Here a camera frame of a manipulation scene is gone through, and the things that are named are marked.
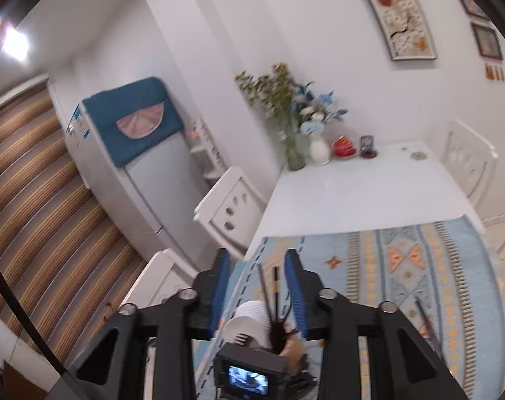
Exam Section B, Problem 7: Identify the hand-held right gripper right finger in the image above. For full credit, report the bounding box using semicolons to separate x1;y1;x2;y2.
283;248;474;400

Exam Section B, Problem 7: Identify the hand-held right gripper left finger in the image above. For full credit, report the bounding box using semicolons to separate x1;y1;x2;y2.
63;248;232;400

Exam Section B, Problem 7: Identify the white dotted rice paddle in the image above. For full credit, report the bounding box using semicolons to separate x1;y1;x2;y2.
235;300;276;330
223;316;270;348

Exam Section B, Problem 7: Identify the wooden utensil holder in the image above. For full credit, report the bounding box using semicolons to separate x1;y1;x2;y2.
277;329;307;373

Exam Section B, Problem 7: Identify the white dining chair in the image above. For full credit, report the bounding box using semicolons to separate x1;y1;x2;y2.
193;166;266;259
119;249;203;321
441;119;499;219

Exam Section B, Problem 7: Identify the blue patterned table mat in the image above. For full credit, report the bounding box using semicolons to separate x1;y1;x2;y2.
194;214;505;400

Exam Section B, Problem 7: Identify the white refrigerator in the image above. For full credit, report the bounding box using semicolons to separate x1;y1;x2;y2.
65;77;253;267

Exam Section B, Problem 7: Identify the glass vase with dried flowers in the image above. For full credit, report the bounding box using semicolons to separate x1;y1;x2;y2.
235;63;307;171

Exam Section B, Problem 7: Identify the white vase with blue flowers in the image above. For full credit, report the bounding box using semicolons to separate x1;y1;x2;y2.
292;81;349;165

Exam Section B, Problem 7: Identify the white corner shelf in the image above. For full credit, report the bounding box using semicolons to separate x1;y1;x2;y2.
189;117;228;182

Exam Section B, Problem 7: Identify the red lidded teacup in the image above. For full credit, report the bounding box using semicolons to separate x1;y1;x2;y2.
331;135;357;159

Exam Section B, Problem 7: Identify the blue refrigerator cover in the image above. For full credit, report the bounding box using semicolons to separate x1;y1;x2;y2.
82;77;185;168

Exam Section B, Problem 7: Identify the ceiling light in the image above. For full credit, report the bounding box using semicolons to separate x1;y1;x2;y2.
0;17;30;61

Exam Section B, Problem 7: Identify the black cable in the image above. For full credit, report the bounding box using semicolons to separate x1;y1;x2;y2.
0;250;70;384

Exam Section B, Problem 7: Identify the long framed wall picture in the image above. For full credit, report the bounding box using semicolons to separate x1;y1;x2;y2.
350;0;438;62

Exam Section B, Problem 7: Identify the small framed wall picture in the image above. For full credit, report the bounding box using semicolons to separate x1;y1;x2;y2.
451;0;491;21
471;23;504;60

